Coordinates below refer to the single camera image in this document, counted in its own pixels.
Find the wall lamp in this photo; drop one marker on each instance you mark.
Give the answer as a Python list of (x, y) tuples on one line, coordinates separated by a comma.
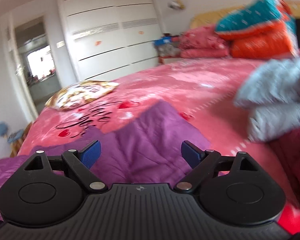
[(176, 5)]

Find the dark red down jacket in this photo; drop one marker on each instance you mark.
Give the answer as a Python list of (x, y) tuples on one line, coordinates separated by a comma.
[(287, 149)]

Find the pink bed blanket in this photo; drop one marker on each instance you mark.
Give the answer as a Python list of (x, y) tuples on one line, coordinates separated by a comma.
[(201, 91)]

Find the blue box on nightstand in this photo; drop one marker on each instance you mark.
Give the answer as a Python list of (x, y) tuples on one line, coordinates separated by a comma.
[(162, 41)]

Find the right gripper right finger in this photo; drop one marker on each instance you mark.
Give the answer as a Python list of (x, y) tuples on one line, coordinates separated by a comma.
[(203, 164)]

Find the light blue down jacket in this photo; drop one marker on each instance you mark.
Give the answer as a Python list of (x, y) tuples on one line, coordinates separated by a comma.
[(271, 94)]

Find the wall light switch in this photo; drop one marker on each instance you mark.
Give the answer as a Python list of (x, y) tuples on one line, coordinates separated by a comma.
[(60, 44)]

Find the pink folded quilt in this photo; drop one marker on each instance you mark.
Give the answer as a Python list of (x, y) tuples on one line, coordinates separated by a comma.
[(202, 42)]

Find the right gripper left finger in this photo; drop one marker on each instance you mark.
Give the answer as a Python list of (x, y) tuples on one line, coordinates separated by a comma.
[(77, 165)]

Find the teal dotted folded quilt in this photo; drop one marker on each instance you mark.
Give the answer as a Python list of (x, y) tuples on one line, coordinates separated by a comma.
[(259, 15)]

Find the patterned yellow pillow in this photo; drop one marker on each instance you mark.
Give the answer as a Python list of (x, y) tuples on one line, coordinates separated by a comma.
[(80, 94)]

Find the yellow padded headboard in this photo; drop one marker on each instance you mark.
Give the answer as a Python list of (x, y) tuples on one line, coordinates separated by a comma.
[(212, 17)]

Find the orange folded quilt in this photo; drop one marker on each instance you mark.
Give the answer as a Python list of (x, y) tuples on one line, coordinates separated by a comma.
[(276, 43)]

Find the white sliding wardrobe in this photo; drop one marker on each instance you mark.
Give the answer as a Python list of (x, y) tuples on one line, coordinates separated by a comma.
[(109, 39)]

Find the purple down jacket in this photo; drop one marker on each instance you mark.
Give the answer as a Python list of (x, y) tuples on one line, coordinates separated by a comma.
[(147, 150)]

